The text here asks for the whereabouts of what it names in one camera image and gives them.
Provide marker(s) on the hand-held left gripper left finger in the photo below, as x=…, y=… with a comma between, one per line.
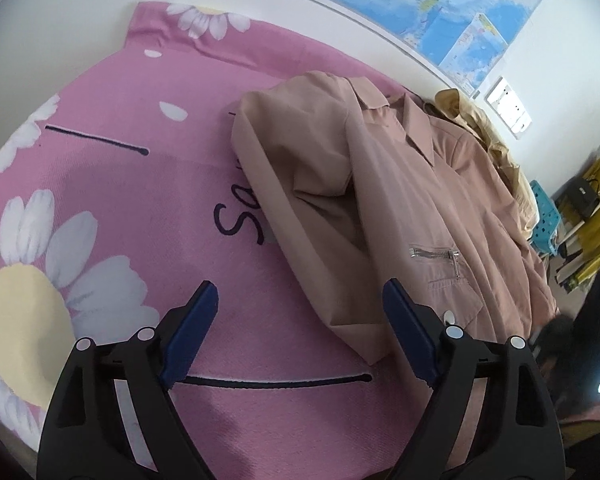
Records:
x=190, y=332

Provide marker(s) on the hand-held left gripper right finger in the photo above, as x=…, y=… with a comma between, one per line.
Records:
x=411, y=332

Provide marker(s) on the dusty pink jacket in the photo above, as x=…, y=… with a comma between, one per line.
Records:
x=390, y=185

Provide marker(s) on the pink daisy print blanket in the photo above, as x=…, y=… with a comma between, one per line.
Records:
x=130, y=210

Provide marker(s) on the blue plastic stool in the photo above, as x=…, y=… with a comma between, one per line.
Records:
x=545, y=220

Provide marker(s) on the dark cloth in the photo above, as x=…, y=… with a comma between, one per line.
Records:
x=590, y=330

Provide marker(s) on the black bag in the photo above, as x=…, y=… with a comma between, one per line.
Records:
x=580, y=197

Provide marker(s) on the tan garment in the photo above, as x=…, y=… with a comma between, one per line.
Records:
x=480, y=120

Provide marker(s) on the white wall socket panel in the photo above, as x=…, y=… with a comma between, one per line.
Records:
x=510, y=106

